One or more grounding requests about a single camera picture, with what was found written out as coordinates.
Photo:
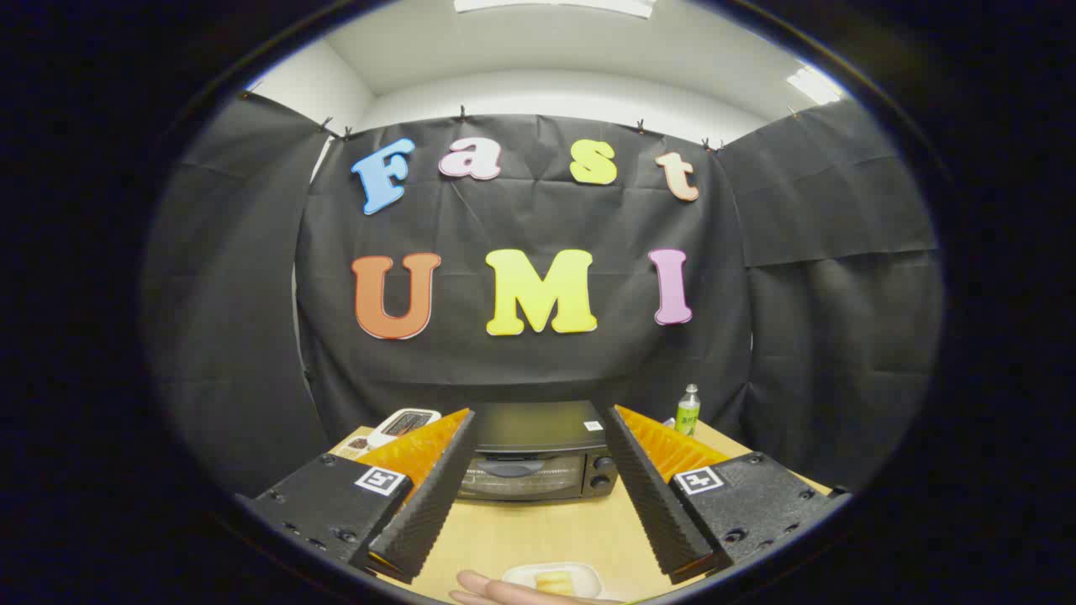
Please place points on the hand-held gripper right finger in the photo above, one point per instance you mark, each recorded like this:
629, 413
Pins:
651, 496

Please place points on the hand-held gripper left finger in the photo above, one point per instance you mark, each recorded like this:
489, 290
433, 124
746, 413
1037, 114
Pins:
437, 496

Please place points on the black toaster oven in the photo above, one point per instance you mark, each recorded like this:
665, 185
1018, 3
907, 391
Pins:
538, 428

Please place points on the golden ridged bread roll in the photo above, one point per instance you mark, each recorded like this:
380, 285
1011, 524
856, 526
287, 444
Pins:
555, 581

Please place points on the white pop-up toaster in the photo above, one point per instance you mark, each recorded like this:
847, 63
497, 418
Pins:
403, 423

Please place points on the green drink bottle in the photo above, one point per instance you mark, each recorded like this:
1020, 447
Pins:
688, 413

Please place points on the small white tray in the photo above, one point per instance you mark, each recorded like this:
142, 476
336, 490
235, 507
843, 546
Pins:
357, 444

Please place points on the white plate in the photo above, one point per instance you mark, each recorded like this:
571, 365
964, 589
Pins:
521, 576

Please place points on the small ceiling light panel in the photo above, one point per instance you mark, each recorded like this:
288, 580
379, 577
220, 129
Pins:
814, 86

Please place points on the long ceiling light panel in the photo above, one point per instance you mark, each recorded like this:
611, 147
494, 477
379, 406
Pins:
555, 5

